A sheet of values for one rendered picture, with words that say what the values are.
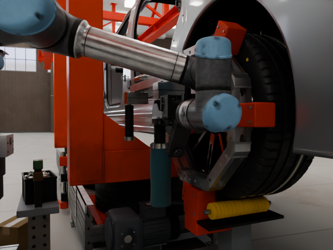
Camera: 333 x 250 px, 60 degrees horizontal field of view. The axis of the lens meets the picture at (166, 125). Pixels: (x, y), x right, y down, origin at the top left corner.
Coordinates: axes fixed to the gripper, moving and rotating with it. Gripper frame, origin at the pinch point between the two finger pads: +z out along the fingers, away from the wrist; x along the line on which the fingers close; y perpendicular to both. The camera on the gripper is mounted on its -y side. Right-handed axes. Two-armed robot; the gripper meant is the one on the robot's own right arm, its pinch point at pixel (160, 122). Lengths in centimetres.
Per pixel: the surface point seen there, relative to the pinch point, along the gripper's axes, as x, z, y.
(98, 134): 8, 60, -7
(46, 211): 32, 54, -40
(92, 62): 11, 60, 28
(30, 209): 38, 55, -38
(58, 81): 17, 253, 42
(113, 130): 0, 62, -5
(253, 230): -112, 89, -83
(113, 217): 4, 44, -43
